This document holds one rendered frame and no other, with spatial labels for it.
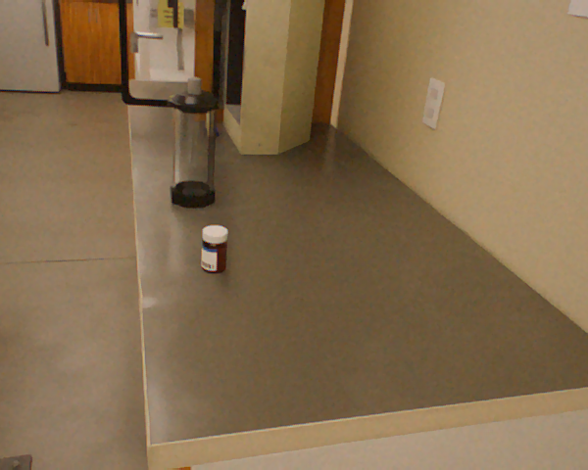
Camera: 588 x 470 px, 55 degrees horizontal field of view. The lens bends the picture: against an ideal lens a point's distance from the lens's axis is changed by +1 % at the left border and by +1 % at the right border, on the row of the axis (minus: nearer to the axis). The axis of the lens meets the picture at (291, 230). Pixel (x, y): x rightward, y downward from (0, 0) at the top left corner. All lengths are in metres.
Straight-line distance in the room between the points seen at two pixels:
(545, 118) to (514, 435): 0.57
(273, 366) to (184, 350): 0.13
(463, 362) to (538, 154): 0.47
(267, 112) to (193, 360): 0.96
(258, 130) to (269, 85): 0.13
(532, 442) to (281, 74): 1.09
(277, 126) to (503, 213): 0.69
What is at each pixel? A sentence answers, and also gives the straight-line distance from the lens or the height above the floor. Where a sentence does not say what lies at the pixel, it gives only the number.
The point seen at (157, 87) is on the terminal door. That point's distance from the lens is 1.89.
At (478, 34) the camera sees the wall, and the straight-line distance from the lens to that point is 1.36.
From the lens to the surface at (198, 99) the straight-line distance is 1.19.
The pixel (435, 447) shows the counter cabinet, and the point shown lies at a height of 0.87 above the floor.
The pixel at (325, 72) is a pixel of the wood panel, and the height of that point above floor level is 1.12.
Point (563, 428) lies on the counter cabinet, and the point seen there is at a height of 0.87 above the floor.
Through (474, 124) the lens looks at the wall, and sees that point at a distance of 1.34.
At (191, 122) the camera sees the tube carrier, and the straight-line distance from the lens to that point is 1.19.
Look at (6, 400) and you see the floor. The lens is 2.25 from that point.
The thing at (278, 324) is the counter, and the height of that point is 0.94.
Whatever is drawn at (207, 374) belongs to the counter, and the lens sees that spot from 0.77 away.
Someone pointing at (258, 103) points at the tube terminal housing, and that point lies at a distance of 1.60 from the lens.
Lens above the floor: 1.43
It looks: 25 degrees down
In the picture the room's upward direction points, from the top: 6 degrees clockwise
